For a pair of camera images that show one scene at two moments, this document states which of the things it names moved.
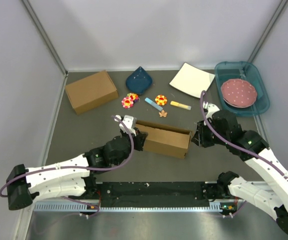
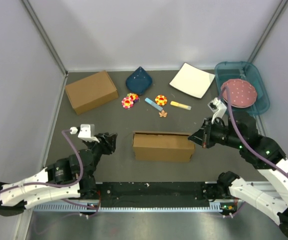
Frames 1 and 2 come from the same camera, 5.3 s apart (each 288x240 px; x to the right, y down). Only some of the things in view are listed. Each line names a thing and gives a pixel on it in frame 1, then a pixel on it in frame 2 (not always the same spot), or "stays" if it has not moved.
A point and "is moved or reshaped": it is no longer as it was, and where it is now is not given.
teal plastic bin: x=227 y=71 stays
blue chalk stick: x=153 y=104 stays
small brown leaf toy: x=163 y=113 stays
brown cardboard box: x=165 y=139 is moved or reshaped
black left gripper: x=139 y=138 to x=110 y=141
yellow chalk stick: x=173 y=103 stays
